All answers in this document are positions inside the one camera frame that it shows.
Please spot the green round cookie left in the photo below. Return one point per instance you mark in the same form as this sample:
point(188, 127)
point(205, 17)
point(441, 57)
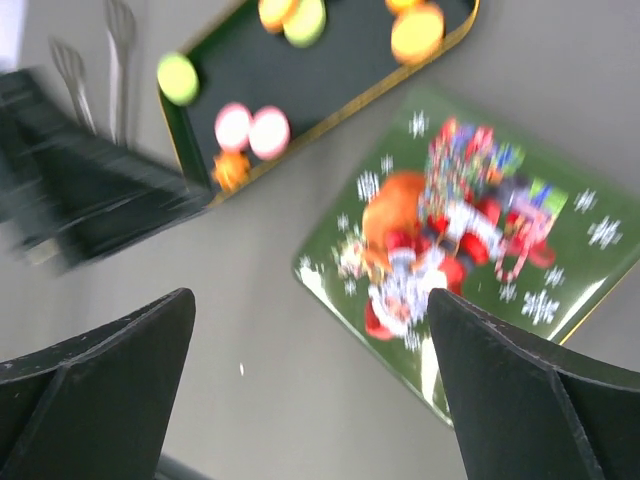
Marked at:
point(177, 78)

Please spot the black metal tweezers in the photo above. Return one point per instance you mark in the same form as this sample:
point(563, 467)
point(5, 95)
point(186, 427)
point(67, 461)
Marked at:
point(121, 32)

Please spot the pink round cookie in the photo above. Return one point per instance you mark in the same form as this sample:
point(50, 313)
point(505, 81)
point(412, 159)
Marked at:
point(232, 126)
point(269, 135)

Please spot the green round cookie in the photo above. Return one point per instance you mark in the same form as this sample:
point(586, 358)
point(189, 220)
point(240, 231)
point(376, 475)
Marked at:
point(306, 24)
point(177, 78)

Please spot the green round cookie centre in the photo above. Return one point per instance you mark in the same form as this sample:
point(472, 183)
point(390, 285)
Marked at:
point(306, 24)

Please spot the round orange cookie right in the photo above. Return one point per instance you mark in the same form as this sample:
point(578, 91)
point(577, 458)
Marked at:
point(417, 31)

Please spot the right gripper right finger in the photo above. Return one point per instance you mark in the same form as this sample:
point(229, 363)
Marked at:
point(526, 408)

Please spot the black cookie tray gold rim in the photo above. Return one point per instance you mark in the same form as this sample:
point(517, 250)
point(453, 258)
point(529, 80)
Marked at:
point(317, 88)

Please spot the round orange cookie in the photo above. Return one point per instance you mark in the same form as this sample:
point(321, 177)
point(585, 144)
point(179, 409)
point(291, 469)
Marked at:
point(274, 13)
point(417, 31)

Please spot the round orange cookie left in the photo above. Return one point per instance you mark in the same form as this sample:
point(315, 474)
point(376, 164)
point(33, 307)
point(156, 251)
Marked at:
point(274, 13)

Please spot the gold tin lid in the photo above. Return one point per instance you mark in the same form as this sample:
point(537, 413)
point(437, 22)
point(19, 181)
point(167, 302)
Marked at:
point(452, 198)

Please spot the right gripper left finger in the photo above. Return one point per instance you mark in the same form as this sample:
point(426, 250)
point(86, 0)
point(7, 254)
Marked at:
point(97, 405)

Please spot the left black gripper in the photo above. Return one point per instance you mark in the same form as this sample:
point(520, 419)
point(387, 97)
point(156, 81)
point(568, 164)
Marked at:
point(73, 196)

